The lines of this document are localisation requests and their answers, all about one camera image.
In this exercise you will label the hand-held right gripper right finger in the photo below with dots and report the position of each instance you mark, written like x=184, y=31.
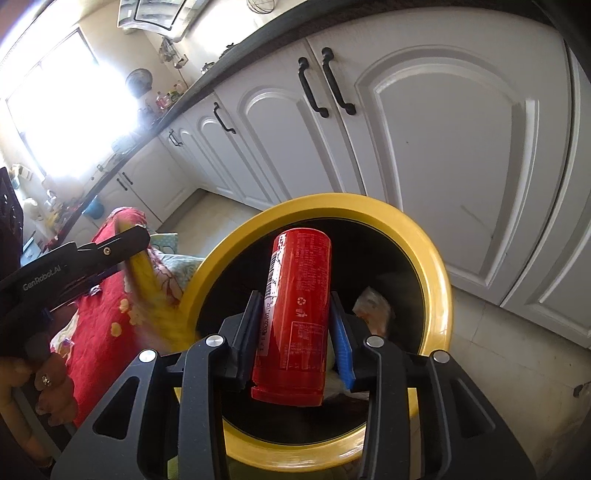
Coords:
x=344, y=344

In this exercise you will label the person's left hand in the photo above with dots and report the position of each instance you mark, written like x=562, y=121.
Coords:
x=51, y=392

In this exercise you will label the wall fan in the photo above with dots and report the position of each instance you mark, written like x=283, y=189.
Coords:
x=138, y=81

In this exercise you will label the group of bottles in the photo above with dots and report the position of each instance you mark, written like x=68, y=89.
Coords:
x=168, y=94

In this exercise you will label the bright window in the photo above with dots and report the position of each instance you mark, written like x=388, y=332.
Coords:
x=69, y=101

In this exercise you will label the red floral blanket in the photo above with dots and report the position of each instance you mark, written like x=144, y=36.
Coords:
x=101, y=332

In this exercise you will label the range hood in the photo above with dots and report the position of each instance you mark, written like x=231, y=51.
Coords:
x=157, y=16

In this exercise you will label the red can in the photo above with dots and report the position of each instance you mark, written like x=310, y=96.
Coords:
x=295, y=314

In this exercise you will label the white paper bundle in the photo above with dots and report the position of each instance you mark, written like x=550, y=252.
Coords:
x=376, y=309

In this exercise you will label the dark kitchen countertop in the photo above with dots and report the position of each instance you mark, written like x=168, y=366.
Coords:
x=196, y=90

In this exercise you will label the yellow-rimmed black bin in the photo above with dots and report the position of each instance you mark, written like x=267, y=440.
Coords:
x=415, y=249

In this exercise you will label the yellow measuring tape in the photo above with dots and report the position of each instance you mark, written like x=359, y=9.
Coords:
x=157, y=304

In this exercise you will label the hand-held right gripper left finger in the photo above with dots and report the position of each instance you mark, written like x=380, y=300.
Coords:
x=244, y=339

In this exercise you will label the white kitchen cabinets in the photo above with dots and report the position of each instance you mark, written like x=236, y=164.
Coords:
x=461, y=161

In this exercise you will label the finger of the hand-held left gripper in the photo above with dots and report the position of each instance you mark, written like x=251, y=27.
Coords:
x=92, y=288
x=115, y=244

